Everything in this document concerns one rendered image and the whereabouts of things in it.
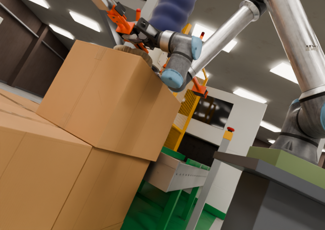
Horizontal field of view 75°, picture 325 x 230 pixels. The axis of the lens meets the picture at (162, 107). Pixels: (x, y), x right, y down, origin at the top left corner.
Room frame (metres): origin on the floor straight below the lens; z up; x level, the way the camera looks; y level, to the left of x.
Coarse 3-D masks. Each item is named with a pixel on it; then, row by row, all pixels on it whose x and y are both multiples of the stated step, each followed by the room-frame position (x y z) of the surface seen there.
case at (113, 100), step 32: (64, 64) 1.00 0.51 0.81; (96, 64) 0.92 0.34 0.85; (128, 64) 0.85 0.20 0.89; (64, 96) 0.96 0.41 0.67; (96, 96) 0.88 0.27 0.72; (128, 96) 0.87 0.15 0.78; (160, 96) 1.09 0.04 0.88; (64, 128) 0.91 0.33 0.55; (96, 128) 0.85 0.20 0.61; (128, 128) 0.96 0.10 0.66; (160, 128) 1.23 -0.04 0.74
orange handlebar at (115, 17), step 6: (114, 6) 0.80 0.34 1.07; (108, 12) 0.85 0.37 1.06; (114, 12) 0.82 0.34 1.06; (114, 18) 0.87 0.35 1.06; (120, 18) 0.86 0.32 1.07; (126, 18) 0.88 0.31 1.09; (120, 24) 0.92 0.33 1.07; (126, 24) 0.89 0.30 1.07; (138, 48) 1.10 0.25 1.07; (144, 48) 1.07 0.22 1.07; (198, 84) 1.25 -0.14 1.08
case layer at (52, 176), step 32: (0, 96) 1.04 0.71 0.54; (0, 128) 0.53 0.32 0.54; (32, 128) 0.66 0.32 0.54; (0, 160) 0.56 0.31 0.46; (32, 160) 0.64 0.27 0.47; (64, 160) 0.75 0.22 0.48; (96, 160) 0.90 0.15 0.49; (128, 160) 1.13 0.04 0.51; (0, 192) 0.60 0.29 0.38; (32, 192) 0.69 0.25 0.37; (64, 192) 0.82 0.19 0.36; (96, 192) 0.99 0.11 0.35; (128, 192) 1.28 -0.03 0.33; (0, 224) 0.65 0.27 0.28; (32, 224) 0.75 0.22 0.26; (64, 224) 0.90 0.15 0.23; (96, 224) 1.11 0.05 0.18
